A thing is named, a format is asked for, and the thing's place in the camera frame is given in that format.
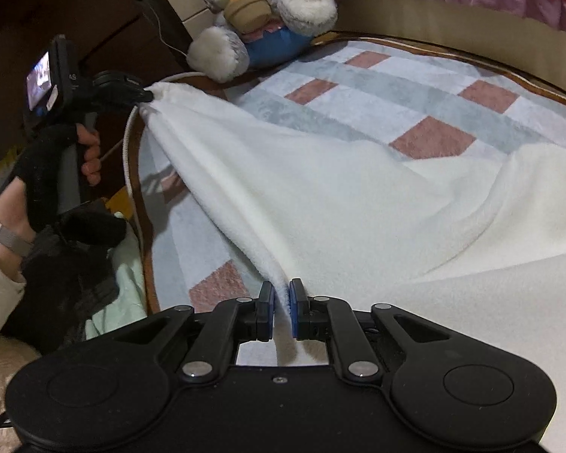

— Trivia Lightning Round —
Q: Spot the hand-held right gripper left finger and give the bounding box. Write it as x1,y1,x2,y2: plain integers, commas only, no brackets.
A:
105,280,277,384

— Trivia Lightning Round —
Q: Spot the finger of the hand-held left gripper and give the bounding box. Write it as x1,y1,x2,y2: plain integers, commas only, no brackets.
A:
123,74,155,105

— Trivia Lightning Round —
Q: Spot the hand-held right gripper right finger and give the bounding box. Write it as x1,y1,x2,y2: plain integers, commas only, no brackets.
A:
288,279,454,384

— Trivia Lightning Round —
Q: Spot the white fleece sweater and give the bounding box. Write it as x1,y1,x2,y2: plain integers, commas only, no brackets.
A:
139,80,566,453

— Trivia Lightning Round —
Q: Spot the person's left hand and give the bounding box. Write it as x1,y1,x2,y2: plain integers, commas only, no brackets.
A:
14,123,127,247

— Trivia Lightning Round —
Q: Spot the dark wooden cabinet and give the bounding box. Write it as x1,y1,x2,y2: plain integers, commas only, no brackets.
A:
0,0,189,190

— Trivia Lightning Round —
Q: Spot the light green garment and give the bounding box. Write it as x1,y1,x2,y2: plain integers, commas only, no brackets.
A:
85,212,148,341

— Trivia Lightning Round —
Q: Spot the grey plush rabbit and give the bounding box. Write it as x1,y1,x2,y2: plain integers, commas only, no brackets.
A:
186,0,339,83

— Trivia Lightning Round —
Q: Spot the grey mesh watch band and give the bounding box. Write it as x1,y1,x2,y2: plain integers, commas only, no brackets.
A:
0,214,35,258

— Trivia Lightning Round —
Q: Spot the checked floor rug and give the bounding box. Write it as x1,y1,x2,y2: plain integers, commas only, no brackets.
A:
123,33,566,314

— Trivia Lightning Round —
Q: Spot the dark cloth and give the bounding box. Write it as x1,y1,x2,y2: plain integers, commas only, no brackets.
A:
0,226,123,359

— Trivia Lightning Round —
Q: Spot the pink fluffy cloth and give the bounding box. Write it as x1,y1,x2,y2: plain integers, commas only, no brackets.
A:
0,335,43,435

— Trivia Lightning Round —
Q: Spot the thin white cable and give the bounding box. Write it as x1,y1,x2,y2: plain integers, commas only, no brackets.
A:
139,0,192,57

